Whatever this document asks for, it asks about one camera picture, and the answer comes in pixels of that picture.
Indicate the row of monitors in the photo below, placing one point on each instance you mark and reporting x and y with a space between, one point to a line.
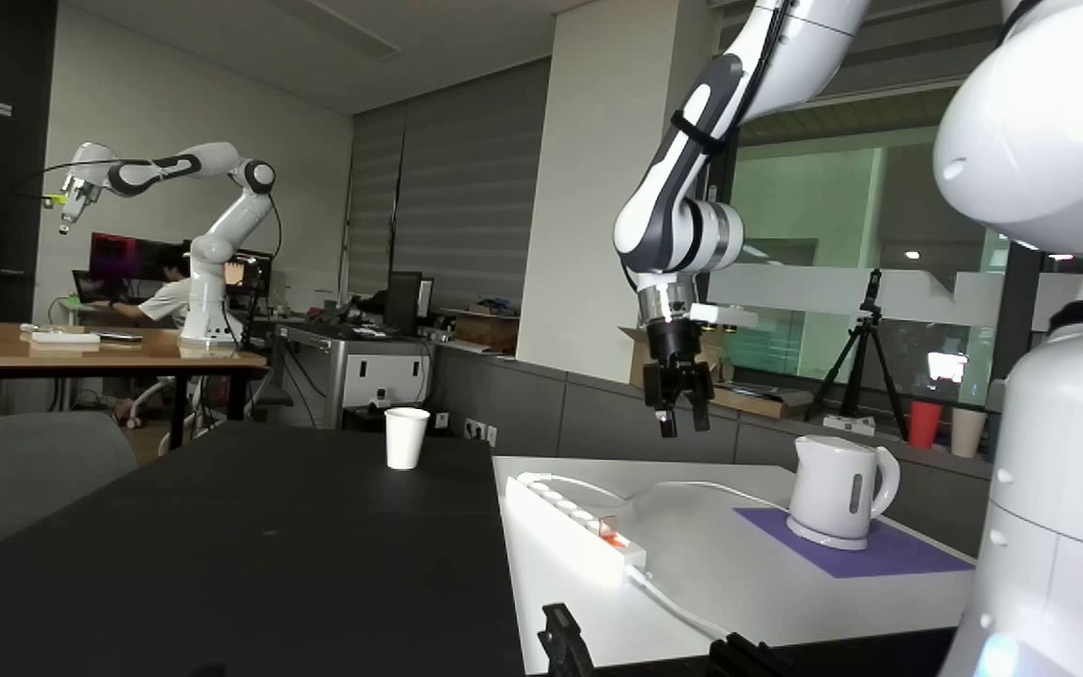
123 254

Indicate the white power strip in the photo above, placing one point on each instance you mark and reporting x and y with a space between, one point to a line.
568 527

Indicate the grey upholstered chair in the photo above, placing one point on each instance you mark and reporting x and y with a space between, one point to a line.
15 480

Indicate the black table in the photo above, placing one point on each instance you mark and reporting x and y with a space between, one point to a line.
250 555

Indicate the white paper cup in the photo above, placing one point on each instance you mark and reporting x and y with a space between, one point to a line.
406 437

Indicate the flat white box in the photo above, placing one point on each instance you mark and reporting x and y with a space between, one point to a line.
65 337

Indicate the camera on tripod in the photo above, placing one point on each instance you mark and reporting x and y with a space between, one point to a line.
866 348

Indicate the red cup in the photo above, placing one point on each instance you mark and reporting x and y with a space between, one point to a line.
924 425

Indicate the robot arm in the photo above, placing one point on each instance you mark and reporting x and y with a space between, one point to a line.
1040 141

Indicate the black clamp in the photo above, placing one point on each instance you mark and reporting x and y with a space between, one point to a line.
565 644
746 658

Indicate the white electric kettle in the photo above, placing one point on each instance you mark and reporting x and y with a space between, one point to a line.
835 489

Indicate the person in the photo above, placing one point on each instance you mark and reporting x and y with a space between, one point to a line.
165 301

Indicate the grey metal cabinet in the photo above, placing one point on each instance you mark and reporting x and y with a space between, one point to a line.
353 371

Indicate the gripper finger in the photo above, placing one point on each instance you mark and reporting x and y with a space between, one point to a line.
700 409
667 418

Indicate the purple mat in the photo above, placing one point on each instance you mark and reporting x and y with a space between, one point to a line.
889 555

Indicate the beige cup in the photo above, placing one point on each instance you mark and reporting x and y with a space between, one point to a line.
966 432

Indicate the black computer tower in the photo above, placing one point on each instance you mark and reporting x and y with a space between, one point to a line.
402 301

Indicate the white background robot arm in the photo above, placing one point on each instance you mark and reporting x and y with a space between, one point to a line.
212 244

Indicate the wall socket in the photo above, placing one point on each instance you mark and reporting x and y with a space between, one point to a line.
479 432

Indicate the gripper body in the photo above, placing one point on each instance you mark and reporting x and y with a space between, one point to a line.
675 346

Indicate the wooden table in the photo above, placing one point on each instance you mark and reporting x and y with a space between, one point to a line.
15 353

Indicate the window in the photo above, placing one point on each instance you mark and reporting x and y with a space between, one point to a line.
824 216

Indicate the grey window blinds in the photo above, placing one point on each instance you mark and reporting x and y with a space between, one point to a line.
466 188

